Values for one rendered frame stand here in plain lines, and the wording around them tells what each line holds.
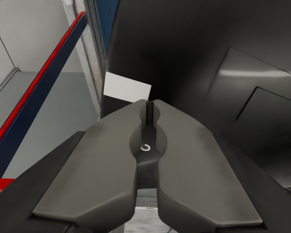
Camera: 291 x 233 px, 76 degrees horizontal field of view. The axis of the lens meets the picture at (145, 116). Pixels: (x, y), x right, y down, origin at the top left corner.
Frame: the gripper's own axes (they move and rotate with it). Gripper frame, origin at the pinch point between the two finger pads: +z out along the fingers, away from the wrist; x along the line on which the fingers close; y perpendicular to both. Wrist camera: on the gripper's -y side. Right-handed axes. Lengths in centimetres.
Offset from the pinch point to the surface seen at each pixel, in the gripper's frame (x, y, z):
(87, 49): -14.0, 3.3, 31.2
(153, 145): 0.3, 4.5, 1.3
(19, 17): -86, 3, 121
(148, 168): -0.1, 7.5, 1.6
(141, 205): -4, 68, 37
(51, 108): -63, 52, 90
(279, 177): 11.3, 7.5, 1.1
